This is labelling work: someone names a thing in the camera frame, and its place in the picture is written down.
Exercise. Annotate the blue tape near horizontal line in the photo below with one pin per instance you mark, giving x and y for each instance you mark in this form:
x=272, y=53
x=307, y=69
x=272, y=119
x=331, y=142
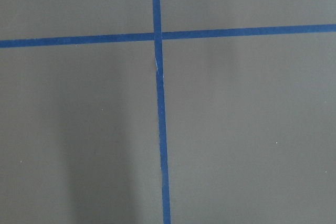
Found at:
x=168, y=35

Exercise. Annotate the blue tape center vertical line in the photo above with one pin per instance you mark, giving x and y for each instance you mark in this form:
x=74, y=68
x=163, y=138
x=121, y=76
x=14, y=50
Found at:
x=158, y=47

